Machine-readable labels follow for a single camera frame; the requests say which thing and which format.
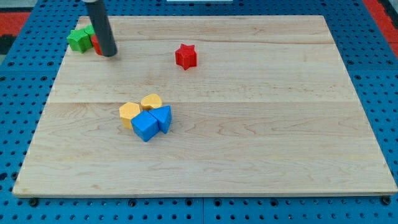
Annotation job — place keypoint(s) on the red block behind rod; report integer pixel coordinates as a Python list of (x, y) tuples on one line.
[(95, 44)]

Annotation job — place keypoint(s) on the red star block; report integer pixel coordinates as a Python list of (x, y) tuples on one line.
[(186, 56)]

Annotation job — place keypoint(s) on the blue cube block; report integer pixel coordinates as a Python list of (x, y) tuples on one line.
[(145, 126)]

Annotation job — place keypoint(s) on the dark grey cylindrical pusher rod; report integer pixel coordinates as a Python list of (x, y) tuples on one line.
[(99, 19)]

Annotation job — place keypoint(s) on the blue triangle block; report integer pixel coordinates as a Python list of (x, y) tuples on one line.
[(163, 115)]

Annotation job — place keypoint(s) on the green star block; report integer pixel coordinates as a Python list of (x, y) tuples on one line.
[(79, 40)]

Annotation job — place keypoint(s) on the light wooden board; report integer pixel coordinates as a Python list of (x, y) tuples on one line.
[(269, 111)]

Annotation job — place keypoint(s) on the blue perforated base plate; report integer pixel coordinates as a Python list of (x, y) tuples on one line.
[(30, 68)]

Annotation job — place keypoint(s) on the yellow hexagon block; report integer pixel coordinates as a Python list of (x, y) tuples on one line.
[(127, 112)]

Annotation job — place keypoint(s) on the yellow half-round block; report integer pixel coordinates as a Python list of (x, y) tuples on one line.
[(151, 101)]

